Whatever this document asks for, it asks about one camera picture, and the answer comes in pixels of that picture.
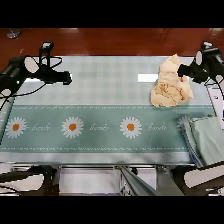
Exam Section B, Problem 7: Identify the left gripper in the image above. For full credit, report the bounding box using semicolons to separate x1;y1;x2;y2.
42;68;73;86

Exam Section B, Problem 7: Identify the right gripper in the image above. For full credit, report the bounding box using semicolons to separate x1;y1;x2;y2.
176;62;202;80

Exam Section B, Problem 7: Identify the cream garment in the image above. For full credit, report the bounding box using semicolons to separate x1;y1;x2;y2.
149;53;195;109

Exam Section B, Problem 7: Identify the pale green garment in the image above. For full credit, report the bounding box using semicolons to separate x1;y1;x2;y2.
181;114;224;168

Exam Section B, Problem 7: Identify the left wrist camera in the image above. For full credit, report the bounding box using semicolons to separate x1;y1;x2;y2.
38;41;55;72

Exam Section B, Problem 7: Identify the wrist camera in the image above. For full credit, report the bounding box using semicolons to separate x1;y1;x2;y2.
38;41;55;72
201;40;215;52

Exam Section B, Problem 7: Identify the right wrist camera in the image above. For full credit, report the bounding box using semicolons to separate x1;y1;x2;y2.
201;40;215;52

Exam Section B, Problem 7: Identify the black cable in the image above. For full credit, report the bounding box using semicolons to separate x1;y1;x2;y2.
0;55;64;111

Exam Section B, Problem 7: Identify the silver frame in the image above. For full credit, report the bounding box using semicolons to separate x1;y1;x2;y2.
0;161;224;197

